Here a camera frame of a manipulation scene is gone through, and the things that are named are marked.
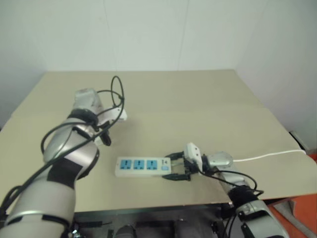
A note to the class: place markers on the orange mat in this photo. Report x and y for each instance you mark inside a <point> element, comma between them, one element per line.
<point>305,218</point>

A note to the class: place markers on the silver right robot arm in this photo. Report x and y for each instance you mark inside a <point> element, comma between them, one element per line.
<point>257,218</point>

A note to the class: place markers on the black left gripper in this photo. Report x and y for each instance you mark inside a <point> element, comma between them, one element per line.
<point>103,128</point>

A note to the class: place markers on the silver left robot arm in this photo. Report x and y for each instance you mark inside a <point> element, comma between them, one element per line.
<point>62,158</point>

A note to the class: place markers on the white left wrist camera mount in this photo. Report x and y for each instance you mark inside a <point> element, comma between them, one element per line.
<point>116,114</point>

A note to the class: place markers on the white power strip blue sockets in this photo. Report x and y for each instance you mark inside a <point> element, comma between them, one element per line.
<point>143,167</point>

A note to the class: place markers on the dark table frame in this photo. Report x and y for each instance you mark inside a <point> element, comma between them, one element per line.
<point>148,210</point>

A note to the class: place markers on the dark grey rounded shape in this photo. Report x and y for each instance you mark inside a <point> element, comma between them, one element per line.
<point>126,231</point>

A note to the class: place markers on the white charger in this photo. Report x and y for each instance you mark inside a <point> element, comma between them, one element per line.
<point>98,141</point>

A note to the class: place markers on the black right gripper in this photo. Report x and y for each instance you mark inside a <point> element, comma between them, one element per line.
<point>190,167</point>

